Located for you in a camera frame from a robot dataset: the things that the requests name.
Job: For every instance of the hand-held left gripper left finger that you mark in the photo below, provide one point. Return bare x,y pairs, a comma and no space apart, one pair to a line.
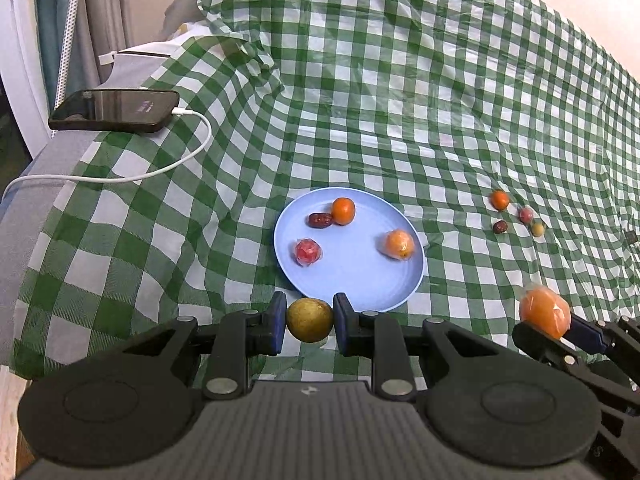
276,322

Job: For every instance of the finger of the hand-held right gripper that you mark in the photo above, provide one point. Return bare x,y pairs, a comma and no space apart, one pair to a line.
542,347
587,332

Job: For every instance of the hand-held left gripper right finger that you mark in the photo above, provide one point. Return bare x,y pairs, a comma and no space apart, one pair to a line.
342,322

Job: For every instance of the green jujube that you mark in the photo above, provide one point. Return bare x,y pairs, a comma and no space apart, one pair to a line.
537,229
310,320

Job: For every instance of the plastic orange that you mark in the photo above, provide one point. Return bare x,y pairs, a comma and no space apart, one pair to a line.
398,244
545,310

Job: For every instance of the blue plate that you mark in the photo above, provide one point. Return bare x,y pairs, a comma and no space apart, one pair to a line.
350,275

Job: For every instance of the red fruit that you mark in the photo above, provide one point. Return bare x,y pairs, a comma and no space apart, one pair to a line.
306,252

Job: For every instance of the dark red date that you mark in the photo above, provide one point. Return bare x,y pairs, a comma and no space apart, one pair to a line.
319,220
500,227

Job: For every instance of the small bare orange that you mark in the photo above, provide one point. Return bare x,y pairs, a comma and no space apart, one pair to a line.
500,200
343,211

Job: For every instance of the small dark object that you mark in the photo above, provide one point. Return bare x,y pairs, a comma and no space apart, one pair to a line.
631,236

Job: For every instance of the pink wrapped fruit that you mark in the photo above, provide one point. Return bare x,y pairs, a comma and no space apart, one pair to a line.
526,215

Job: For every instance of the green checked tablecloth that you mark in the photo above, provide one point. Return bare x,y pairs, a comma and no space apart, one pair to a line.
400,85

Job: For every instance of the black smartphone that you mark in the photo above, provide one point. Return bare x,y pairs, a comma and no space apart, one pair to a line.
110,110

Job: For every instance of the grey pillow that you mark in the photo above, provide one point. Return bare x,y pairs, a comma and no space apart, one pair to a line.
185,7

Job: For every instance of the grey curtain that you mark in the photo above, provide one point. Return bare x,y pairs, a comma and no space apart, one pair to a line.
107,10

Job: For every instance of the teal curtain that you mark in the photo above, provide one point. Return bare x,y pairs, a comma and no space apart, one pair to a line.
50,20

